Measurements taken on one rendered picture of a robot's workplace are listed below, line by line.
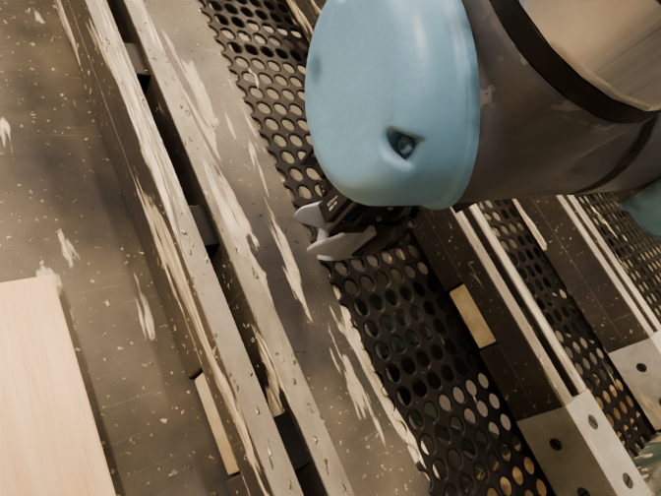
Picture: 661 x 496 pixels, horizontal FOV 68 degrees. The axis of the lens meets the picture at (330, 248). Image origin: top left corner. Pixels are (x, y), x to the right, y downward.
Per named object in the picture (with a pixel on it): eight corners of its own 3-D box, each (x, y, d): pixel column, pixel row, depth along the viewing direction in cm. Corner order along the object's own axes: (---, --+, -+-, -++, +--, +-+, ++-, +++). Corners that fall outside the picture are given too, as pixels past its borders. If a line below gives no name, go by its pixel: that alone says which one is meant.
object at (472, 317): (479, 349, 61) (497, 341, 59) (448, 292, 64) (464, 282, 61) (492, 342, 63) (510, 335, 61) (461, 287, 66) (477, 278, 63)
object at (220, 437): (227, 476, 38) (242, 469, 36) (193, 380, 40) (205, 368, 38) (260, 460, 40) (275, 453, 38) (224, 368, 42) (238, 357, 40)
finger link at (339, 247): (279, 257, 48) (326, 201, 41) (328, 254, 51) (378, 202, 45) (289, 285, 46) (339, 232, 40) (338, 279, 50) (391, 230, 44)
